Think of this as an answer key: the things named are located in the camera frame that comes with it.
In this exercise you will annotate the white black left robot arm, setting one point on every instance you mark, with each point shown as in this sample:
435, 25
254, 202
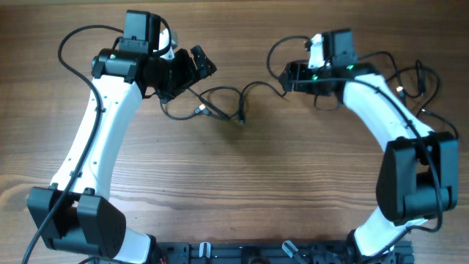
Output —
73, 214

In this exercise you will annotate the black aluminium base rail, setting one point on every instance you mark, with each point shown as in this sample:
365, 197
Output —
327, 252

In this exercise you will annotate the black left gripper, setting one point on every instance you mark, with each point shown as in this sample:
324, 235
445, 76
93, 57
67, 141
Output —
189, 75

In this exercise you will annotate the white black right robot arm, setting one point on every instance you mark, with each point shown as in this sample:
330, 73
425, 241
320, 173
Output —
418, 177

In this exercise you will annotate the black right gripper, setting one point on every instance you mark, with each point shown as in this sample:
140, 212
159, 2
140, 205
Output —
300, 70

